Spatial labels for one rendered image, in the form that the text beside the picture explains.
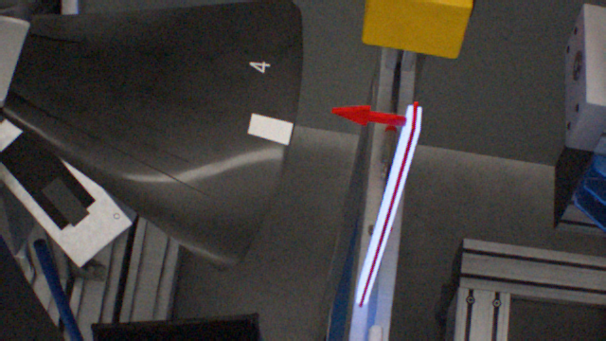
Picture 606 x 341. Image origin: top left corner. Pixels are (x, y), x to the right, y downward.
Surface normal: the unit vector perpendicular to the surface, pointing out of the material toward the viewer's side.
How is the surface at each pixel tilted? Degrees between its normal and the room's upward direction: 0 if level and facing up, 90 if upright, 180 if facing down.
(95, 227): 50
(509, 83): 90
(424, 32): 90
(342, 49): 90
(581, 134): 90
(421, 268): 0
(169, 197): 21
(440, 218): 0
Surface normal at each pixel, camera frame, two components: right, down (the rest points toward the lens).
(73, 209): -0.04, 0.33
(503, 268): 0.08, -0.50
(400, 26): -0.12, 0.85
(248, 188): 0.22, -0.15
